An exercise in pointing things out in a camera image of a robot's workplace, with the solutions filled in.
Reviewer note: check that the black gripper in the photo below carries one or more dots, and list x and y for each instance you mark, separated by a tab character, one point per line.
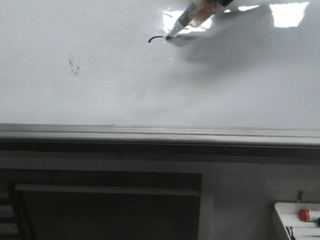
225	3

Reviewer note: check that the dark cabinet with grey bar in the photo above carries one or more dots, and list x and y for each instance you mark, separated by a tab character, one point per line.
99	205

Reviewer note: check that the white box on table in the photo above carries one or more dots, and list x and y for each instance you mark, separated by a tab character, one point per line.
288	224

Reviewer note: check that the white whiteboard with aluminium frame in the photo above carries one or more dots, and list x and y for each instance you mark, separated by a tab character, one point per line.
101	71

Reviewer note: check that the red capped marker in box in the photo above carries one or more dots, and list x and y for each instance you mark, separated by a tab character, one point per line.
306	215

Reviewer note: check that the white taped whiteboard marker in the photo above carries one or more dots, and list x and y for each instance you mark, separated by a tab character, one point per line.
195	15

